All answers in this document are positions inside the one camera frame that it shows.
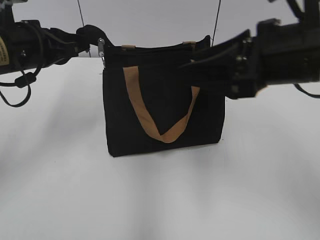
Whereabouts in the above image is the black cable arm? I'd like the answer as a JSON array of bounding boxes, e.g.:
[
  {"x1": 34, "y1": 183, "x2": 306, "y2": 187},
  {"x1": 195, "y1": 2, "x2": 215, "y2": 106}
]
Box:
[
  {"x1": 0, "y1": 24, "x2": 48, "y2": 108},
  {"x1": 293, "y1": 82, "x2": 320, "y2": 99}
]

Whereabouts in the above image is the silver zipper pull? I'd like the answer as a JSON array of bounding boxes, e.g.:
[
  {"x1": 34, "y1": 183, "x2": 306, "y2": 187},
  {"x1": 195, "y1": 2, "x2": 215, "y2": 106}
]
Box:
[{"x1": 97, "y1": 38, "x2": 106, "y2": 68}]

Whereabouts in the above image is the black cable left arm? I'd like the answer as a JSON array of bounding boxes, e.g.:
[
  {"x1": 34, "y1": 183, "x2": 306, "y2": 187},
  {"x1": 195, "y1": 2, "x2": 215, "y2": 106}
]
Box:
[{"x1": 0, "y1": 24, "x2": 48, "y2": 108}]

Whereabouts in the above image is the black tote bag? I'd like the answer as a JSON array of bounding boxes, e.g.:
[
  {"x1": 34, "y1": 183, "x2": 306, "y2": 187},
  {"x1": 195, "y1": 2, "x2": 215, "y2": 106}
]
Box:
[{"x1": 102, "y1": 35, "x2": 225, "y2": 157}]

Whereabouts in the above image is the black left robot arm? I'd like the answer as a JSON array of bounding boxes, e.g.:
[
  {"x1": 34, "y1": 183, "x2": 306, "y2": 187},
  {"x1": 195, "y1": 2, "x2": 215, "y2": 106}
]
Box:
[{"x1": 0, "y1": 0, "x2": 113, "y2": 75}]

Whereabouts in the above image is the tan bag handle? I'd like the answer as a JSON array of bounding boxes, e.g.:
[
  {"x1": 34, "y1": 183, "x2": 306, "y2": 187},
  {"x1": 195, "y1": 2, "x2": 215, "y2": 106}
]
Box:
[
  {"x1": 120, "y1": 41, "x2": 197, "y2": 50},
  {"x1": 123, "y1": 65, "x2": 200, "y2": 144}
]

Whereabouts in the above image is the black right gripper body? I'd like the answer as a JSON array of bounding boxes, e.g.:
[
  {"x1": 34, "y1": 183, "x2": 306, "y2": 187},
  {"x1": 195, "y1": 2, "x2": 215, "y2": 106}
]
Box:
[{"x1": 194, "y1": 29, "x2": 265, "y2": 100}]

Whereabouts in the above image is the tan rear bag handle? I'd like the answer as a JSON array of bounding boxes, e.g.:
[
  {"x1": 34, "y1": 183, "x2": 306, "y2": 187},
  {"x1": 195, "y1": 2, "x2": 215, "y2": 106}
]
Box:
[{"x1": 120, "y1": 41, "x2": 197, "y2": 50}]

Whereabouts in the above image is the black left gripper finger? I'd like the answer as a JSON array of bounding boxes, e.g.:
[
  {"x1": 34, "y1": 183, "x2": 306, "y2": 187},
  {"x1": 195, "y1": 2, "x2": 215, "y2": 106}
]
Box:
[{"x1": 76, "y1": 24, "x2": 114, "y2": 48}]

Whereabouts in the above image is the tan front bag handle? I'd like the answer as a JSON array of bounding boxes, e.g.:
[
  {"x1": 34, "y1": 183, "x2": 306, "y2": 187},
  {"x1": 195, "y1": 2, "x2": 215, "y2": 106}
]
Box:
[{"x1": 123, "y1": 65, "x2": 200, "y2": 144}]

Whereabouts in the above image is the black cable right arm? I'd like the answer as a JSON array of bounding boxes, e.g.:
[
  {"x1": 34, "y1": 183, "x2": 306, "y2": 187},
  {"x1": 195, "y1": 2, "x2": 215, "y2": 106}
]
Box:
[{"x1": 293, "y1": 82, "x2": 320, "y2": 99}]

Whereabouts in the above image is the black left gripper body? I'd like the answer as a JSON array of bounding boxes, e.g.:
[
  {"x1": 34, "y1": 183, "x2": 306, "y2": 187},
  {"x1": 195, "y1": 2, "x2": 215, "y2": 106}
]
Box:
[{"x1": 37, "y1": 27, "x2": 80, "y2": 65}]

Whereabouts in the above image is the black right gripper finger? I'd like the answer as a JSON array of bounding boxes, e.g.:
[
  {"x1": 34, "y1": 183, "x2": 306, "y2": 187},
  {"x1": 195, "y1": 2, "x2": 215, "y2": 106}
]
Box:
[{"x1": 177, "y1": 48, "x2": 215, "y2": 87}]

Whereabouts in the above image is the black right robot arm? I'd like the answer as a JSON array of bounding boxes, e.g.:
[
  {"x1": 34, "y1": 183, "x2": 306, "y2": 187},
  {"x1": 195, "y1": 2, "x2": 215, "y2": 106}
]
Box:
[{"x1": 180, "y1": 0, "x2": 320, "y2": 100}]

